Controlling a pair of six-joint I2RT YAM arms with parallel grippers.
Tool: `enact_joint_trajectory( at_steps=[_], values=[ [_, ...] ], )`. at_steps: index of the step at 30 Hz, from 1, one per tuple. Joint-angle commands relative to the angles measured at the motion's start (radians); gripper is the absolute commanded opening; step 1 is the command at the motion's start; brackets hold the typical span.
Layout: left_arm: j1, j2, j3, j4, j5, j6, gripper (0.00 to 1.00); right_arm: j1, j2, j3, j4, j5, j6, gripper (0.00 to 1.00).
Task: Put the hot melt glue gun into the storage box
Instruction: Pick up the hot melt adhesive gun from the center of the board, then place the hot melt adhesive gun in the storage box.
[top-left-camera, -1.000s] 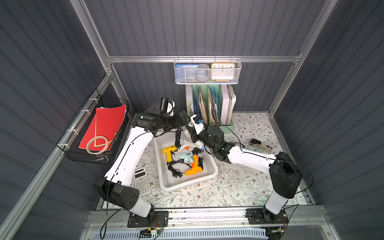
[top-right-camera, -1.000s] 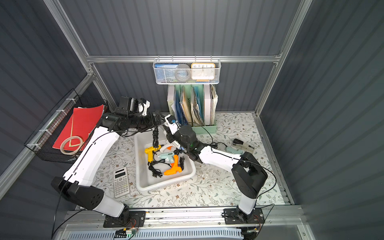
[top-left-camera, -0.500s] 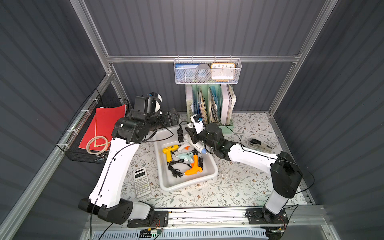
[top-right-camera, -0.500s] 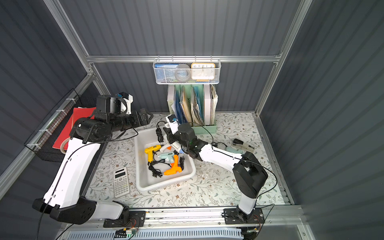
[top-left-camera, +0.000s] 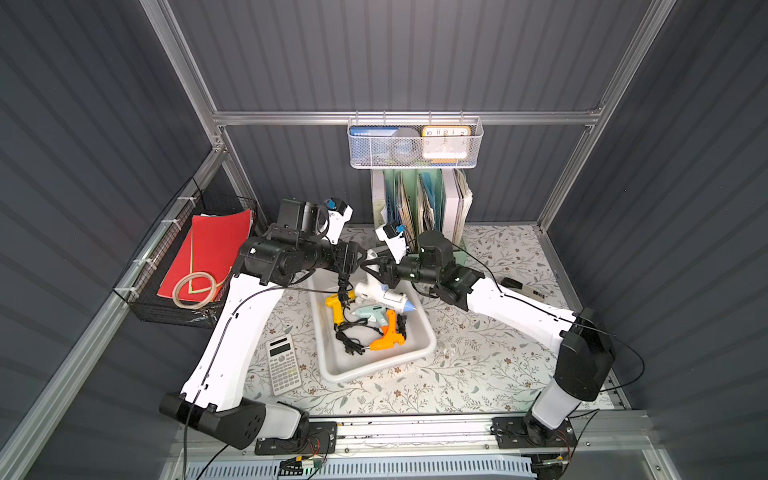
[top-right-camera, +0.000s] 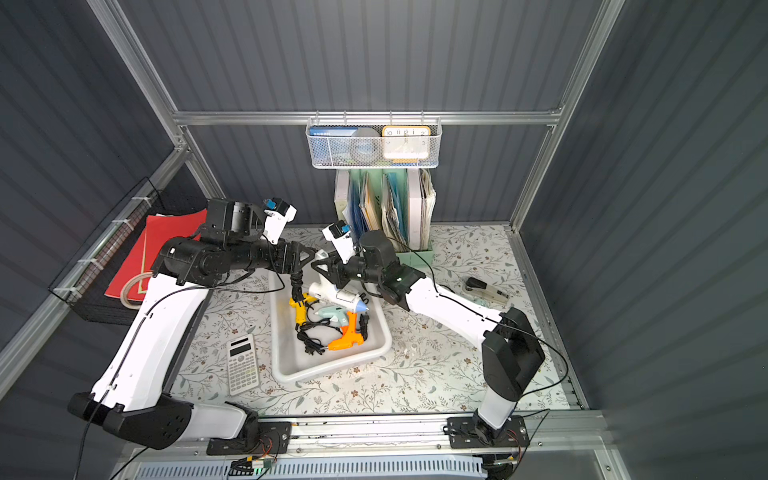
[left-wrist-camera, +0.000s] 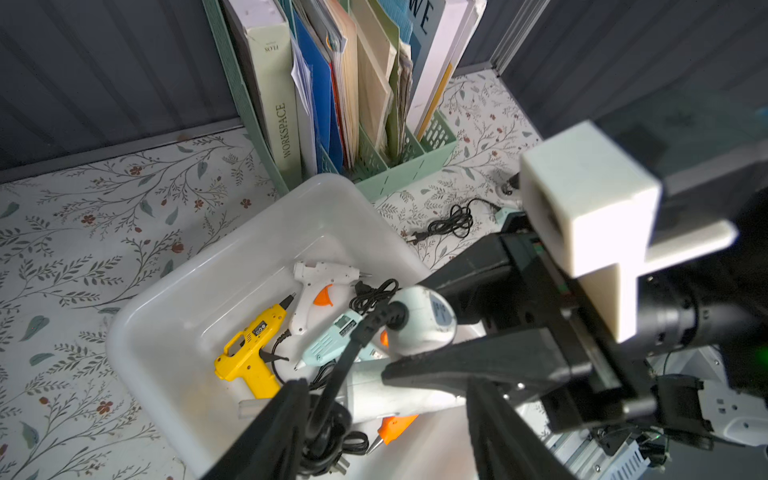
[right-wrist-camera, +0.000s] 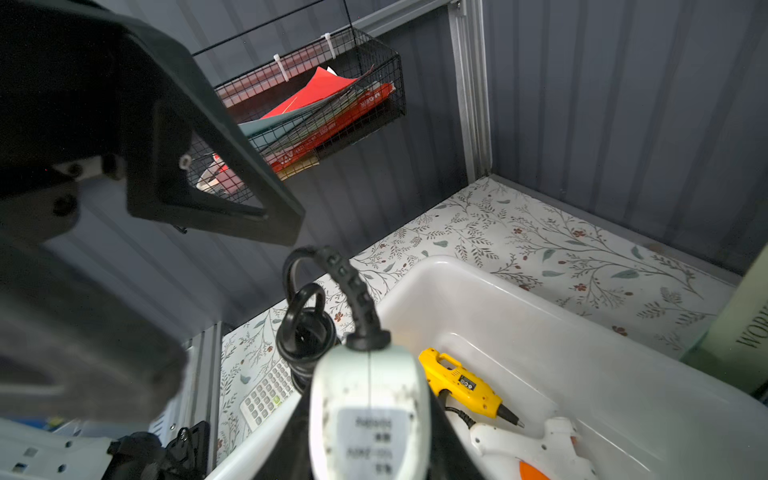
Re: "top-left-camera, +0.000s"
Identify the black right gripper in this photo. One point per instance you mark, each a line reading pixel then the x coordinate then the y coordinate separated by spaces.
pixel 384 269

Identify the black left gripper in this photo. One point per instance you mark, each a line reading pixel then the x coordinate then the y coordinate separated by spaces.
pixel 349 258

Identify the white blue-tip glue gun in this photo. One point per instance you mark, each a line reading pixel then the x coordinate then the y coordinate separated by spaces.
pixel 381 294

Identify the yellow glue gun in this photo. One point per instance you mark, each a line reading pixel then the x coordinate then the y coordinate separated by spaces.
pixel 338 303

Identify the mint green glue gun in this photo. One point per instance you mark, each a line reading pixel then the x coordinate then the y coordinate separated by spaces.
pixel 377 313

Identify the orange glue gun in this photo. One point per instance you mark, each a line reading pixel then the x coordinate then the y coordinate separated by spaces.
pixel 393 334

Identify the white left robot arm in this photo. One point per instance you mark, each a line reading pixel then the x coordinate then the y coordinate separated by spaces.
pixel 304 239

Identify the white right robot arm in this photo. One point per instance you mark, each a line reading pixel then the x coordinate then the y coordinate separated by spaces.
pixel 584 351

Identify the white plastic storage box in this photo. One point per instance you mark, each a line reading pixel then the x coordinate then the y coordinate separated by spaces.
pixel 374 333

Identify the blue box in basket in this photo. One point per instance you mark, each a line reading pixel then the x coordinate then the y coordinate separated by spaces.
pixel 370 146

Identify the green desktop file organizer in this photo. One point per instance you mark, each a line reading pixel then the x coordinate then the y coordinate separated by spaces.
pixel 415 199

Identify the grey tape roll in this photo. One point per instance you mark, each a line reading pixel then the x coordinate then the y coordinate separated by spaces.
pixel 405 145

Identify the white calculator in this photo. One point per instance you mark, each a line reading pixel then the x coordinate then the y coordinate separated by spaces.
pixel 283 365

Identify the red folder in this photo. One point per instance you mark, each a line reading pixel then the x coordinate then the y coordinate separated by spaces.
pixel 206 257

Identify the beige black stapler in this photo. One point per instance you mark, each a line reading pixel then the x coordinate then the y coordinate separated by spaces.
pixel 523 289

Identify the yellow white alarm clock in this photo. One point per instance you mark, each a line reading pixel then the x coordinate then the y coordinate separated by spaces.
pixel 446 143

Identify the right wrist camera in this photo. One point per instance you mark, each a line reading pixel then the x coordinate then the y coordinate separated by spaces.
pixel 393 235

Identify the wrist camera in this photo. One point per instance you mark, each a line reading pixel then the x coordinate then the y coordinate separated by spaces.
pixel 393 235
pixel 339 213

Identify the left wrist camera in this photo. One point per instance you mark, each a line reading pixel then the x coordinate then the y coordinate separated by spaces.
pixel 339 213

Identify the white wire mesh basket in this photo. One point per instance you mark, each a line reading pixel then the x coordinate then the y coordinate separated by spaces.
pixel 418 123

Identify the black wire wall basket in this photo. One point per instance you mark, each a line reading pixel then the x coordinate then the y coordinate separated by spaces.
pixel 139 290

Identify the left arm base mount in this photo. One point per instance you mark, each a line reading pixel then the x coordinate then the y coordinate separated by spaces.
pixel 314 437

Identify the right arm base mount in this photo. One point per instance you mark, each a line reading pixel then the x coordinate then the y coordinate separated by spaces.
pixel 520 432

